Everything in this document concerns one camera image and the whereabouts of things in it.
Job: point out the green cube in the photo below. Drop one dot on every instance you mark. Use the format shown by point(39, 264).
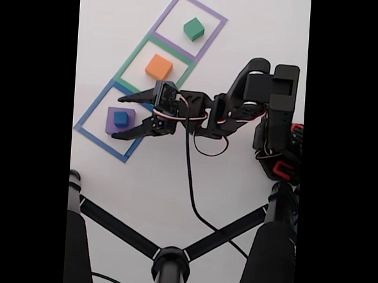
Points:
point(193, 29)

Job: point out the purple square block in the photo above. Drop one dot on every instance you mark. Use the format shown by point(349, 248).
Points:
point(110, 124)

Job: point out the small blue cube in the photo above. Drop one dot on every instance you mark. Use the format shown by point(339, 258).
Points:
point(120, 118)

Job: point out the red table clamp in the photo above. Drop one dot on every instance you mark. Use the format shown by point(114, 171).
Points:
point(283, 170)

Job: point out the green tape square frame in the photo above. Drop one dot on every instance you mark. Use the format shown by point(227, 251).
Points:
point(132, 57)

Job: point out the purple tape square frame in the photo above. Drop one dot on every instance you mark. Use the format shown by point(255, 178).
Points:
point(174, 47)

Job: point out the blue tape square frame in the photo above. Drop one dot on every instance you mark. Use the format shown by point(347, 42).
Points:
point(100, 144)

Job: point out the black camera tripod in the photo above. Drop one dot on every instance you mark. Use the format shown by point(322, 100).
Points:
point(170, 268)

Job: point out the orange square block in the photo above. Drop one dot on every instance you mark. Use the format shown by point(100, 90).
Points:
point(159, 67)

